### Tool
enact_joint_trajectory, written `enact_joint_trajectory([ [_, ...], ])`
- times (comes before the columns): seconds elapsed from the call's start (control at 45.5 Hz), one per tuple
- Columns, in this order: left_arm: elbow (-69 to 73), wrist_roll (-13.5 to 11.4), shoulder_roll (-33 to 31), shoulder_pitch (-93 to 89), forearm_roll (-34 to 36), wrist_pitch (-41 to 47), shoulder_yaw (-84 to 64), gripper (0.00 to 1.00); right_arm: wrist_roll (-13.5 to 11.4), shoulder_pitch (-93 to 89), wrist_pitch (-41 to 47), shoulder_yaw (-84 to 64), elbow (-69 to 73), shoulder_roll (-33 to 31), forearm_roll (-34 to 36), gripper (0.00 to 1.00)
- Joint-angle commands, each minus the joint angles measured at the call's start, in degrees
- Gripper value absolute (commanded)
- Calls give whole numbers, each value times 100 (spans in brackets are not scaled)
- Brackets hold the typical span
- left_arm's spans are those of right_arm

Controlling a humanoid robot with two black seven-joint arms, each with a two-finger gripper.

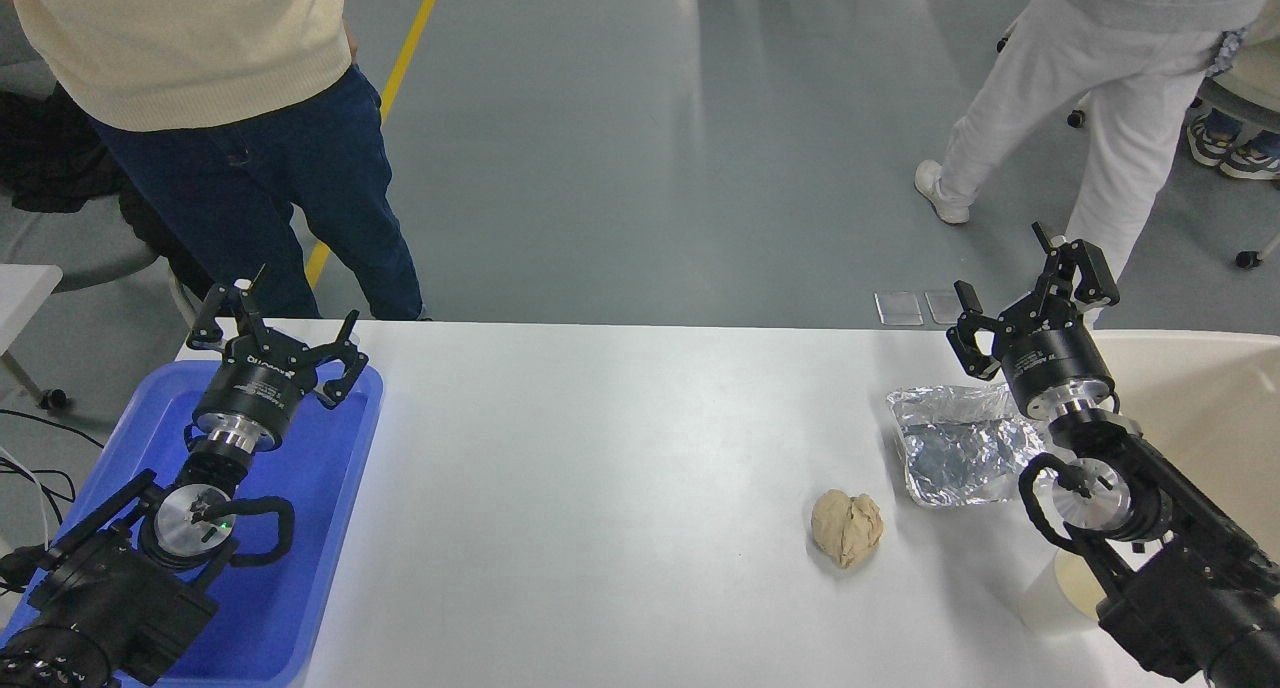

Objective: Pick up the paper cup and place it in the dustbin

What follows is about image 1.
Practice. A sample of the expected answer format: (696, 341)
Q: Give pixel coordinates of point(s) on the small white side table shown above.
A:
(25, 298)

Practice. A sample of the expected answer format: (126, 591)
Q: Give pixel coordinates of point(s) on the large pale bin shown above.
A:
(1200, 418)

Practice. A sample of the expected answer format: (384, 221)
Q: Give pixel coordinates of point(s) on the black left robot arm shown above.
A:
(110, 598)

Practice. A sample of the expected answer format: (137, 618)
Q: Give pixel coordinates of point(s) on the blue plastic tray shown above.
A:
(300, 528)

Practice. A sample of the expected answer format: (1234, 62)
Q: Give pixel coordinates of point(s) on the person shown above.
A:
(1130, 98)
(200, 48)
(1260, 78)

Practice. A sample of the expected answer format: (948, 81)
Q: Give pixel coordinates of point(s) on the grey chair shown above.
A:
(80, 248)

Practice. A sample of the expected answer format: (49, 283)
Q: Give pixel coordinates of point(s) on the crumpled silver foil tray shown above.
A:
(960, 448)

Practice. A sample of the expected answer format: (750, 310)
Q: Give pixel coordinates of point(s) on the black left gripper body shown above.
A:
(255, 388)

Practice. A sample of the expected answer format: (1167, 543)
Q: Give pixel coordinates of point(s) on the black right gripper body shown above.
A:
(1055, 356)

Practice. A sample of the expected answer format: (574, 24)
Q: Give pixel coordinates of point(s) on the black jacket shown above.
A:
(40, 158)

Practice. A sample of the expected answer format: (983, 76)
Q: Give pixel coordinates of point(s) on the crumpled tan paper ball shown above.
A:
(848, 528)

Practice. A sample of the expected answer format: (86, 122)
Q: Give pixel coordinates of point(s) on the clear floor plate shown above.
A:
(898, 308)
(942, 306)

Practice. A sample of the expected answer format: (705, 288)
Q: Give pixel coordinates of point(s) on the white paper cup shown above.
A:
(1050, 598)

